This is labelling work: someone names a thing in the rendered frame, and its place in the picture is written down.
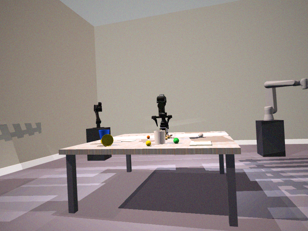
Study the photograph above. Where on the blue cup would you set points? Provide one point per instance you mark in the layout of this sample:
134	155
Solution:
103	132

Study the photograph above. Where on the yellow plastic cup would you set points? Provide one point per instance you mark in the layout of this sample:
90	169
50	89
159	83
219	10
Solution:
107	140

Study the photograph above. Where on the white mug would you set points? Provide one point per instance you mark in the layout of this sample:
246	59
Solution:
159	137

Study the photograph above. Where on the green ball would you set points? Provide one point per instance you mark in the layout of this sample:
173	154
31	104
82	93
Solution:
176	140

